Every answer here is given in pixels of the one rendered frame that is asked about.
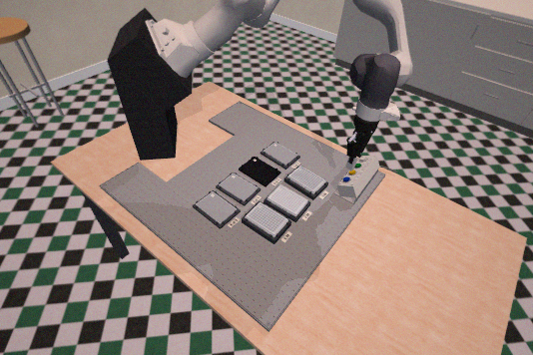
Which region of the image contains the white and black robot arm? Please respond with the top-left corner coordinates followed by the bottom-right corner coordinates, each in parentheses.
top-left (145, 0), bottom-right (413, 122)

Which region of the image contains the grey operator panel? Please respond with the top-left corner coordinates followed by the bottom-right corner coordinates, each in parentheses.
top-left (334, 156), bottom-right (397, 204)

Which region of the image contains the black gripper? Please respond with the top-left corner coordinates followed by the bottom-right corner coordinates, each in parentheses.
top-left (346, 115), bottom-right (379, 171)

